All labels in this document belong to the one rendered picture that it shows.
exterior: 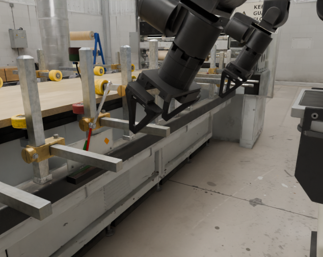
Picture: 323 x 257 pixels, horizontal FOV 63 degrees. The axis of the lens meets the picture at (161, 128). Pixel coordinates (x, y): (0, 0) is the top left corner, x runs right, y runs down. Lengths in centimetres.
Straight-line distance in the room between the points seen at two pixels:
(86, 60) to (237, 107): 252
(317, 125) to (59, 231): 128
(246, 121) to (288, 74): 632
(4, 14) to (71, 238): 829
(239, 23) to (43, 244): 124
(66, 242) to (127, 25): 1054
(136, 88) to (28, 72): 54
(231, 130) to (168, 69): 303
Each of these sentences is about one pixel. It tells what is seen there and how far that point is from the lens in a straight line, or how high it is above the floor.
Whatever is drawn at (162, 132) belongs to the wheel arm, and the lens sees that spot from 94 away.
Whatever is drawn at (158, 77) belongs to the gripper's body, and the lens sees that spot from 42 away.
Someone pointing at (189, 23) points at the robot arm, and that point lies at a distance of 39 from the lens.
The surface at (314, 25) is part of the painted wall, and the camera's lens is 940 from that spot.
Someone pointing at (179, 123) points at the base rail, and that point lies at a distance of 174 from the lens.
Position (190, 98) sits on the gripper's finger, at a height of 105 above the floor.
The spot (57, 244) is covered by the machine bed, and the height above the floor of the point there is 20.
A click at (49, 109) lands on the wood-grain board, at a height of 90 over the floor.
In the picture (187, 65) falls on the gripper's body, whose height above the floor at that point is 111.
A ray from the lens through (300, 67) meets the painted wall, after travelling 939.
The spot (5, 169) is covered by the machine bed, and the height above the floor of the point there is 70.
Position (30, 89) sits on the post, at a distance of 90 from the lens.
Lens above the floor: 113
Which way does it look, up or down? 17 degrees down
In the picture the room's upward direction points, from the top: straight up
